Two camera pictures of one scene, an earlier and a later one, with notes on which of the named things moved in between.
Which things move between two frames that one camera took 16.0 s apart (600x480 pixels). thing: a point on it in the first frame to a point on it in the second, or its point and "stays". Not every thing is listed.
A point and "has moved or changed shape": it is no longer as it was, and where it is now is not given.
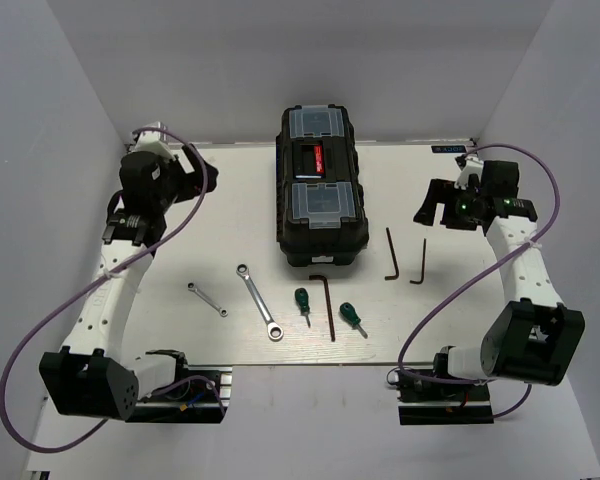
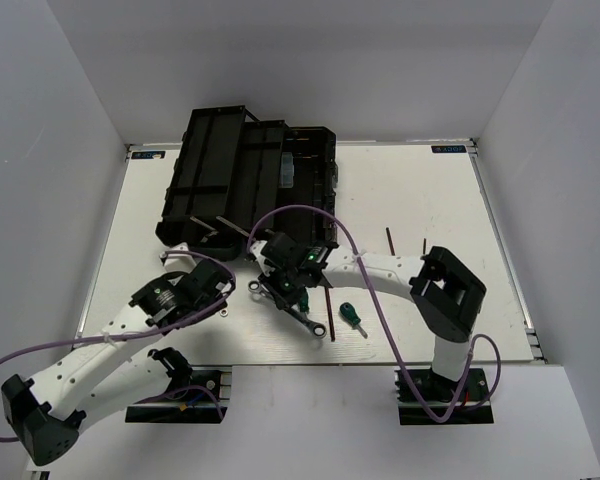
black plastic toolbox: x=320 y=205 has moved or changed shape
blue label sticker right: x=449 y=149 stays
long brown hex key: x=329 y=306 stays
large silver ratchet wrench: x=274 y=330 to x=316 y=329
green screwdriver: x=349 y=311 stays
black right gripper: x=437 y=188 to x=283 y=298
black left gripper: x=193 y=179 to x=211 y=299
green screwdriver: x=302 y=301 stays
